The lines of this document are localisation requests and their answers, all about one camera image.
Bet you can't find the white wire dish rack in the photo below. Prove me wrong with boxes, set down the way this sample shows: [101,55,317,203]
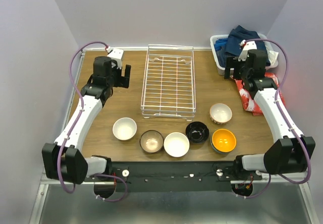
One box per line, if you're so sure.
[140,44,196,121]

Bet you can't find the white striped bowl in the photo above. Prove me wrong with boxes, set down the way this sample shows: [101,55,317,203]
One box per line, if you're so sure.
[209,103,233,125]

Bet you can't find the brown glossy bowl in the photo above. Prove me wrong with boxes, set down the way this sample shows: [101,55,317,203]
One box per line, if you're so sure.
[139,130,164,153]

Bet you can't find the white bowl red outside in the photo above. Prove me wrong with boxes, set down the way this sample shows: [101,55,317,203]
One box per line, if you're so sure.
[164,132,190,157]

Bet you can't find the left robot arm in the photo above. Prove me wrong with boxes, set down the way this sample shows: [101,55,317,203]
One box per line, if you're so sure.
[42,52,131,184]

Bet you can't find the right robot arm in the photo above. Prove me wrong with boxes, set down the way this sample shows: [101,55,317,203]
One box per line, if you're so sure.
[224,49,315,181]

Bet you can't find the white plastic basket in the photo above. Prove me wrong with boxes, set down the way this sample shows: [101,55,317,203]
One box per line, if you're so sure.
[210,34,279,76]

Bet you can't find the dark blue cloth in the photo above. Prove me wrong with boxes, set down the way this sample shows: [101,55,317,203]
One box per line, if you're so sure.
[216,25,260,66]

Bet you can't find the red white cloth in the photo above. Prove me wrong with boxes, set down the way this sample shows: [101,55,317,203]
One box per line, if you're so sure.
[234,72,285,116]

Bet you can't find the white bowl far left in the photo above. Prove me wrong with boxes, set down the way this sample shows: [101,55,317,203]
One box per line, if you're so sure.
[112,118,137,141]

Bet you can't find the black bowl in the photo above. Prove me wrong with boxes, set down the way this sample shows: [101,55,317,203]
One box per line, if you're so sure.
[185,122,209,144]

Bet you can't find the orange bowl blue outside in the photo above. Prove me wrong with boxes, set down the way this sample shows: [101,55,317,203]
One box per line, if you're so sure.
[210,129,237,154]

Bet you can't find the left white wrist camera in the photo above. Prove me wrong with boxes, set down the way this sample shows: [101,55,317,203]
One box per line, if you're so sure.
[105,46,124,69]

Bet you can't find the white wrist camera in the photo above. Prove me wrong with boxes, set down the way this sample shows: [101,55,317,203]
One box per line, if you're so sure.
[238,40,257,62]
[105,46,124,69]

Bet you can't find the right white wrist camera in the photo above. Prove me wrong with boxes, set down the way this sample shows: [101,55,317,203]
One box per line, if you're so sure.
[238,40,257,62]

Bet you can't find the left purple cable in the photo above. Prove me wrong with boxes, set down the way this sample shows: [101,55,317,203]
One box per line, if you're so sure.
[57,41,128,202]

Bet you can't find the purple cable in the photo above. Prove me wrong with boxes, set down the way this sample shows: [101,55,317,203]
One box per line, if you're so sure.
[57,41,128,202]
[236,38,316,200]

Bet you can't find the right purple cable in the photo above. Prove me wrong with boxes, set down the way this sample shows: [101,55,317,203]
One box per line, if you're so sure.
[236,38,316,200]

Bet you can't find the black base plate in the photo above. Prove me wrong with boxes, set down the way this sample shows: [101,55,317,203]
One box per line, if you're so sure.
[83,160,263,193]

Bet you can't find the aluminium frame rail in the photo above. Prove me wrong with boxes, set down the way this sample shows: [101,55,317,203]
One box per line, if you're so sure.
[30,177,320,223]

